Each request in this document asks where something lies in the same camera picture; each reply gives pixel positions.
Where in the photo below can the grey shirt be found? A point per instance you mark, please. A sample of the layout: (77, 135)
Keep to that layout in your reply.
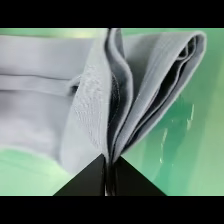
(96, 100)

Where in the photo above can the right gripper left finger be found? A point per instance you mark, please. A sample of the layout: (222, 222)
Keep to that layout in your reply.
(88, 181)

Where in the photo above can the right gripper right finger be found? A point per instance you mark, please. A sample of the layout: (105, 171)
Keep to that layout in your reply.
(135, 181)

